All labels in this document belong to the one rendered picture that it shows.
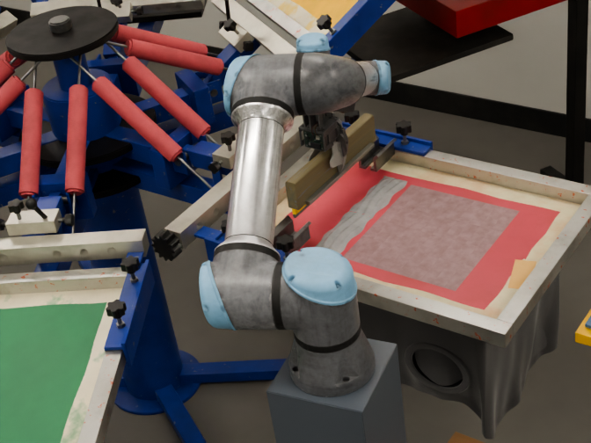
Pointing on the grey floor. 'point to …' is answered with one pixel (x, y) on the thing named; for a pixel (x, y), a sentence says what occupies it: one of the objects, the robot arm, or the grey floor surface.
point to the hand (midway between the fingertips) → (332, 164)
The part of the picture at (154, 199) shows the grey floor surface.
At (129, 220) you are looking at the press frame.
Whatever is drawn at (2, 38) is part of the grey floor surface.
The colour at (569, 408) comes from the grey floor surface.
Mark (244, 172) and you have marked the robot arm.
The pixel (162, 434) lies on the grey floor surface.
